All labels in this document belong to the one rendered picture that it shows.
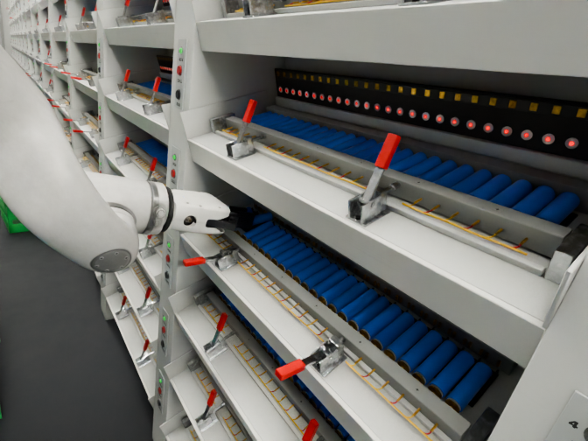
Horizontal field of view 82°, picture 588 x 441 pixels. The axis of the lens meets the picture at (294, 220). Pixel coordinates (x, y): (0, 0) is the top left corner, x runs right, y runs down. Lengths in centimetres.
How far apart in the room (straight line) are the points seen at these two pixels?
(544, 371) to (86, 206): 43
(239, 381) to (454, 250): 48
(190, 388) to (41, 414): 58
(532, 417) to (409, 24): 31
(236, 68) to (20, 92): 39
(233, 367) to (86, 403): 76
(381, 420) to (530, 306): 21
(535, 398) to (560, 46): 23
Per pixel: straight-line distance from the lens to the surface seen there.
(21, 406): 144
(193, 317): 83
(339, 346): 45
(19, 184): 45
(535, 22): 30
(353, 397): 44
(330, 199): 40
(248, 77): 74
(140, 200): 54
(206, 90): 70
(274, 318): 52
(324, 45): 42
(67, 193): 43
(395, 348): 46
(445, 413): 42
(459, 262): 32
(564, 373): 30
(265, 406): 66
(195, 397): 93
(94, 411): 137
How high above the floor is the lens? 102
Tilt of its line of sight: 20 degrees down
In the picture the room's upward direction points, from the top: 11 degrees clockwise
